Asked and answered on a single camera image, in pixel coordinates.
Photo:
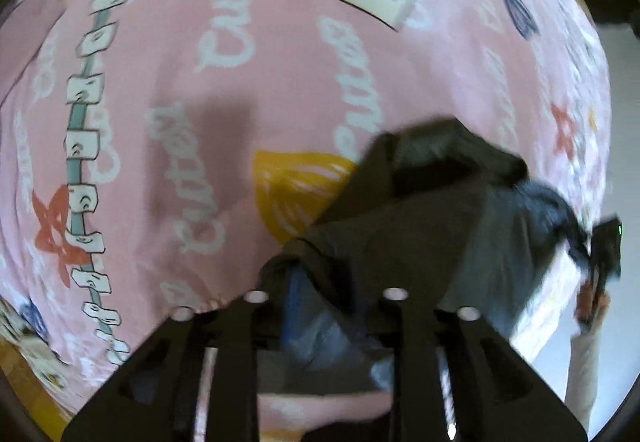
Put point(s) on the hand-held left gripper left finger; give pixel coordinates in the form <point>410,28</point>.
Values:
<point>245,322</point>

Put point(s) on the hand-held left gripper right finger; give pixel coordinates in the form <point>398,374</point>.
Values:
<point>415,347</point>

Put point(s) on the black leather jacket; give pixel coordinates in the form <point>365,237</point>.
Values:
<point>410,232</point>

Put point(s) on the person's right forearm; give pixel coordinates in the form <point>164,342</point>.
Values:
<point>584,372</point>

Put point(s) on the pink printed blanket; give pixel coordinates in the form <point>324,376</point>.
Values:
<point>200,147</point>

